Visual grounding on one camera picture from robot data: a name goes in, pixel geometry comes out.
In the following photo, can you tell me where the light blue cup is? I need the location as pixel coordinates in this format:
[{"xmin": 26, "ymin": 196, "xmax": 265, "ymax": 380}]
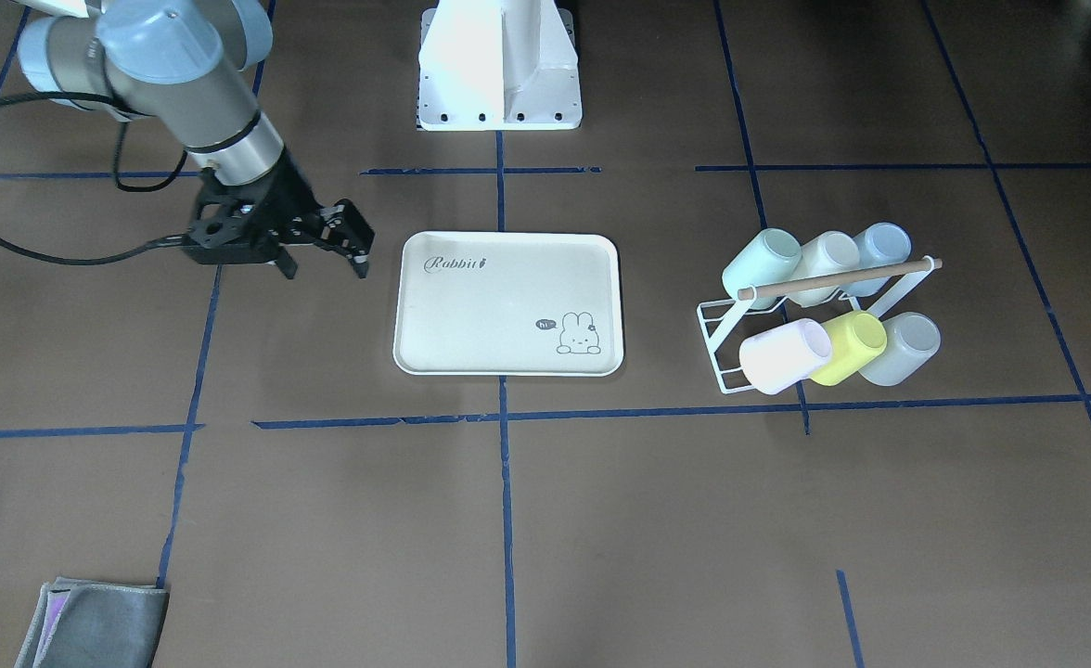
[{"xmin": 841, "ymin": 220, "xmax": 913, "ymax": 299}]

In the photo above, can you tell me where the grey cup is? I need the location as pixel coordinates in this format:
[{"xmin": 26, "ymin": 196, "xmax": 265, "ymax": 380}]
[{"xmin": 859, "ymin": 312, "xmax": 943, "ymax": 386}]

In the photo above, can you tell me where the cream rabbit tray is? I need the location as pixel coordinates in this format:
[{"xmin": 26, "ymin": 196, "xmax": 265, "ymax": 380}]
[{"xmin": 392, "ymin": 231, "xmax": 623, "ymax": 378}]

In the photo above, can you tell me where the white pedestal column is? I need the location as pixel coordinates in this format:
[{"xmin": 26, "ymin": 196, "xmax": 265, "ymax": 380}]
[{"xmin": 416, "ymin": 1, "xmax": 584, "ymax": 132}]

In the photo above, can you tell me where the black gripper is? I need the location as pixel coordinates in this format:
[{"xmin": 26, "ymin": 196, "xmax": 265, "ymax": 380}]
[{"xmin": 182, "ymin": 153, "xmax": 376, "ymax": 281}]

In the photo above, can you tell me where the pink cup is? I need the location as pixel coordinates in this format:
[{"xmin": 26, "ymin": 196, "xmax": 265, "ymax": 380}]
[{"xmin": 738, "ymin": 318, "xmax": 834, "ymax": 396}]

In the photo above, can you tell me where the green cup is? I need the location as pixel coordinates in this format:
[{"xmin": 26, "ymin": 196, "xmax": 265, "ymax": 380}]
[{"xmin": 721, "ymin": 228, "xmax": 802, "ymax": 297}]

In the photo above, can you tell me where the white wire cup rack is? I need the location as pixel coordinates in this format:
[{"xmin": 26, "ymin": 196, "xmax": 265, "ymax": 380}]
[{"xmin": 697, "ymin": 255, "xmax": 943, "ymax": 394}]

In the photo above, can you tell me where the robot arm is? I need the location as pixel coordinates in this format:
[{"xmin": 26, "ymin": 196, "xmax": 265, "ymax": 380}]
[{"xmin": 17, "ymin": 1, "xmax": 375, "ymax": 278}]

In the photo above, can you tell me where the yellow cup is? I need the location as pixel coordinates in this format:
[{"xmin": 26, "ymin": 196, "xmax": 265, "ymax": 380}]
[{"xmin": 810, "ymin": 310, "xmax": 888, "ymax": 386}]

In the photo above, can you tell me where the white cup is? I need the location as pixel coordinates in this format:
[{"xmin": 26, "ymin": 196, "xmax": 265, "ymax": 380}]
[{"xmin": 788, "ymin": 231, "xmax": 861, "ymax": 308}]

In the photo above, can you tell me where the grey folded cloth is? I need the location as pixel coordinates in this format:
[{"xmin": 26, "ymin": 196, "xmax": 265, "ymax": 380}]
[{"xmin": 15, "ymin": 576, "xmax": 171, "ymax": 667}]

